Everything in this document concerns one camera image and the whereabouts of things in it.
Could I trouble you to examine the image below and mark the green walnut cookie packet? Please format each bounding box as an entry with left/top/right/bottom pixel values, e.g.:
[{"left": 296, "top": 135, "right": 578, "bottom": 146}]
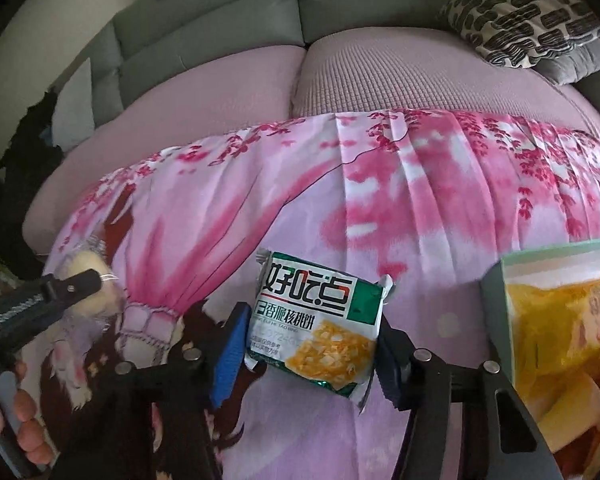
[{"left": 246, "top": 249, "right": 394, "bottom": 410}]

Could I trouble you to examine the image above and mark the yellow snack packet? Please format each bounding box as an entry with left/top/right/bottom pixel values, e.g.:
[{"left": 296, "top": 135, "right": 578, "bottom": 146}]
[{"left": 506, "top": 276, "right": 600, "bottom": 402}]

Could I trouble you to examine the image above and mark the person's left hand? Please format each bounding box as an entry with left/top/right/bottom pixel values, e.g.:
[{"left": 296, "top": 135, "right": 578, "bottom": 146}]
[{"left": 0, "top": 387, "right": 54, "bottom": 466}]

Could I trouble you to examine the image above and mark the pale yellow round snack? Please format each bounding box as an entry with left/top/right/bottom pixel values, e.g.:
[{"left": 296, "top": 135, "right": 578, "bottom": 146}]
[{"left": 55, "top": 249, "right": 123, "bottom": 318}]

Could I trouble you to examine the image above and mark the pink floral cartoon blanket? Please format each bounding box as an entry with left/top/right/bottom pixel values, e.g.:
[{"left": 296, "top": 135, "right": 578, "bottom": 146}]
[{"left": 22, "top": 110, "right": 600, "bottom": 479}]

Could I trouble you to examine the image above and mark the orange jelly cup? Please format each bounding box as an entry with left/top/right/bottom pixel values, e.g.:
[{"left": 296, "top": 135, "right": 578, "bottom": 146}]
[{"left": 524, "top": 372, "right": 600, "bottom": 453}]

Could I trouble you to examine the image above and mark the black bag beside sofa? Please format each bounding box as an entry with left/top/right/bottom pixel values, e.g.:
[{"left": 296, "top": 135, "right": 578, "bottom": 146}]
[{"left": 0, "top": 91, "right": 62, "bottom": 280}]

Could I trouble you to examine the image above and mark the green rimmed white tray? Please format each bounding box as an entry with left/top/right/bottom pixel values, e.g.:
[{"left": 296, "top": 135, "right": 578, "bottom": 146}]
[{"left": 479, "top": 235, "right": 600, "bottom": 480}]

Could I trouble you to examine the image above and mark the light grey side cushion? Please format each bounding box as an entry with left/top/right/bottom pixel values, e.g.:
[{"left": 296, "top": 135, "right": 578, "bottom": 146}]
[{"left": 52, "top": 58, "right": 95, "bottom": 153}]

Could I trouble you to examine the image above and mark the pink sofa seat cover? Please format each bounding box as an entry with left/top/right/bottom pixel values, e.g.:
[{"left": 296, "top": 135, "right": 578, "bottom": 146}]
[{"left": 22, "top": 27, "right": 600, "bottom": 256}]

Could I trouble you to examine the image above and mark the grey pillow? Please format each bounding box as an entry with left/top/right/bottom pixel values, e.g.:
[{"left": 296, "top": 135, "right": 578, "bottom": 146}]
[{"left": 533, "top": 38, "right": 600, "bottom": 86}]

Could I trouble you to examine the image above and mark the black white patterned pillow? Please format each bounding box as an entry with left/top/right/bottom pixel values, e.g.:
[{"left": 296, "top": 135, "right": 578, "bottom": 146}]
[{"left": 441, "top": 0, "right": 600, "bottom": 68}]

